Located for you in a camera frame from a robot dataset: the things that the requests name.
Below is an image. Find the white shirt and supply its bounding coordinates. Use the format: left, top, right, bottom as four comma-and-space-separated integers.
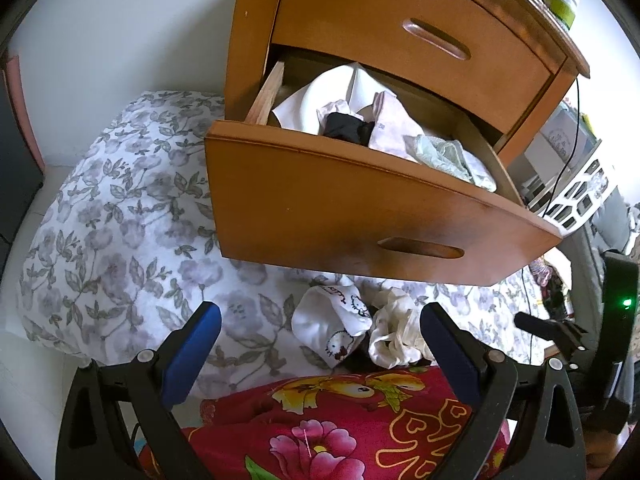
272, 62, 381, 136

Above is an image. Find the cream ruffled cloth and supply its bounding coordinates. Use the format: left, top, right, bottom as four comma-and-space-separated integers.
369, 287, 436, 368

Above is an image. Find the red floral blanket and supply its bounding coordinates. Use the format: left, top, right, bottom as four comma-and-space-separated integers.
140, 367, 511, 480

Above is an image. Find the white lattice rack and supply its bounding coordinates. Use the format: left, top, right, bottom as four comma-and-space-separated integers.
520, 100, 626, 233

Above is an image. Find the green label bottle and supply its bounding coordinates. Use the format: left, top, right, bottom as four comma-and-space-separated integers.
544, 0, 580, 31

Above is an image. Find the pink garment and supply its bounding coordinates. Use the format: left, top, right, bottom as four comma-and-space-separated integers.
369, 91, 426, 163

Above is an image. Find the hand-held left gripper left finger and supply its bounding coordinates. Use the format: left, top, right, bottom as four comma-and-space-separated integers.
56, 301, 222, 480

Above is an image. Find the pink panel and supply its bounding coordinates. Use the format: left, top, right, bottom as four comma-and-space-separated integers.
0, 52, 45, 168

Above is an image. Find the grey floral quilt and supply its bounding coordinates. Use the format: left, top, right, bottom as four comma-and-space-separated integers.
15, 91, 556, 401

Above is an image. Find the light green cloth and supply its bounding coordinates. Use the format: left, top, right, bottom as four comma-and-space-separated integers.
415, 135, 498, 192

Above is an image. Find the grey printed box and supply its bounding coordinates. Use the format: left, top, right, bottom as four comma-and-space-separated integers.
540, 107, 601, 163

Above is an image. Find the dark wardrobe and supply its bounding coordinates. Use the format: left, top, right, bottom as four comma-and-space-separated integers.
0, 55, 46, 271

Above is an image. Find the black lace underwear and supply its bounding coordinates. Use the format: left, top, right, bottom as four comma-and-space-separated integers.
322, 112, 376, 146

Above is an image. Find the small pale pink cloth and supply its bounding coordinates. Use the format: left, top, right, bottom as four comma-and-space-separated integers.
316, 100, 366, 122

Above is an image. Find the wooden nightstand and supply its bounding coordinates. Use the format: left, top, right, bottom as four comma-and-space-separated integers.
222, 0, 591, 291

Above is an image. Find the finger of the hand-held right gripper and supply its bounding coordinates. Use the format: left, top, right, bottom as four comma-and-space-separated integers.
515, 312, 588, 357

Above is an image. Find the wooden drawer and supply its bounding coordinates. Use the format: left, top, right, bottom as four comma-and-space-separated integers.
270, 0, 568, 133
205, 57, 578, 288

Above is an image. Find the black cable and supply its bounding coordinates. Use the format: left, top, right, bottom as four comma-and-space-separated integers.
542, 75, 582, 221

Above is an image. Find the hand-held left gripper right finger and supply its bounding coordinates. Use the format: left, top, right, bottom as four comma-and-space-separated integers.
420, 302, 588, 480

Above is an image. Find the white cartoon print garment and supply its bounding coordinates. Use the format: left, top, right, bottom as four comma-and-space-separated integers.
291, 284, 373, 373

